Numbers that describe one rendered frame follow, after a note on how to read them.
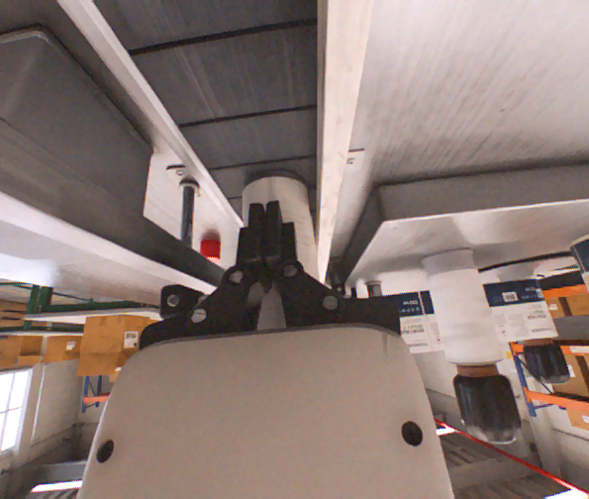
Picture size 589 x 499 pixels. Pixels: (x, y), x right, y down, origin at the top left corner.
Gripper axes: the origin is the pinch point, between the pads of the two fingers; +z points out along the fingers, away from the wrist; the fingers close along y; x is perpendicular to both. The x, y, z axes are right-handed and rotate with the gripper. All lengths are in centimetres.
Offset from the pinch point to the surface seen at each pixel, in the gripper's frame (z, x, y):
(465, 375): -1.9, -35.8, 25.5
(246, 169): 6.6, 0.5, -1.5
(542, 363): 2, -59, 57
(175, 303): 1.2, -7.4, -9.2
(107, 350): 43, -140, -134
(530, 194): 12.2, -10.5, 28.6
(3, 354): 84, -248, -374
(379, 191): 14.6, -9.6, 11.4
